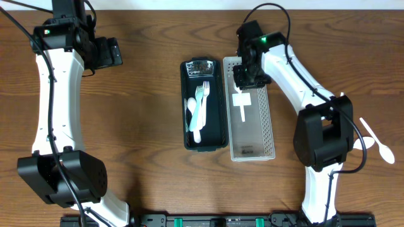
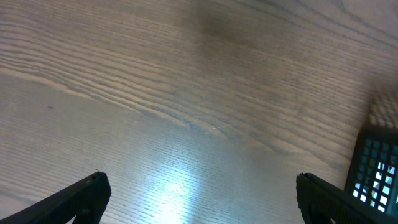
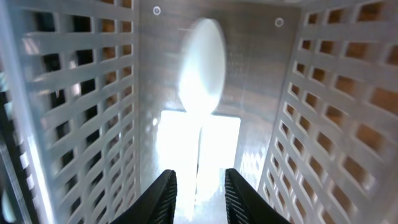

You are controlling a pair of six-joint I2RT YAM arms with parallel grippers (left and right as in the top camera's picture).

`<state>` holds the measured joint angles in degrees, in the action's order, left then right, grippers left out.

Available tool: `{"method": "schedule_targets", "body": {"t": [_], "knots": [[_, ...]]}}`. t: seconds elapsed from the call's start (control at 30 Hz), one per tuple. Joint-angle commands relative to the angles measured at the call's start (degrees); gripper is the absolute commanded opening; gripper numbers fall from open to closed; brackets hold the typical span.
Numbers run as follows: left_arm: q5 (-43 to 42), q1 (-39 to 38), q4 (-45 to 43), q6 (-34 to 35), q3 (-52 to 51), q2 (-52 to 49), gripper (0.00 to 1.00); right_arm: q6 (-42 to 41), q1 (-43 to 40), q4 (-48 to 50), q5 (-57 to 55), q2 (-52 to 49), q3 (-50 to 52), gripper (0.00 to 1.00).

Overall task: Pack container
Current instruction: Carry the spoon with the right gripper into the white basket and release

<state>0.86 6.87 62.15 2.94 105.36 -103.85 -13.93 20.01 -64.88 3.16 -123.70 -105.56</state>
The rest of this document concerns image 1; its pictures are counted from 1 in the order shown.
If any white plastic spoon bowl-down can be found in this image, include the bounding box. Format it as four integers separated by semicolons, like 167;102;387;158
234;83;245;122

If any pale green plastic fork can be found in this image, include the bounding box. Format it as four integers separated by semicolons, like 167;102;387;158
189;85;204;132

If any white plastic utensil handle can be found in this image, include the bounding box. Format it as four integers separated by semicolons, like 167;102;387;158
359;117;395;165

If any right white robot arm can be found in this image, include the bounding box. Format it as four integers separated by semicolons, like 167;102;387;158
233;21;354;224

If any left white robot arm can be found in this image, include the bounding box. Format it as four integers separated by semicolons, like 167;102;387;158
17;1;130;226

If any dark green plastic basket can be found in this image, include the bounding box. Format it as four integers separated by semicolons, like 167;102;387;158
180;57;229;152

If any clear white plastic basket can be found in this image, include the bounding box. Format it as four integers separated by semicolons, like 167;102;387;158
223;57;275;162

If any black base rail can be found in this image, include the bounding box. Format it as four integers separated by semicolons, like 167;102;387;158
59;211;376;227

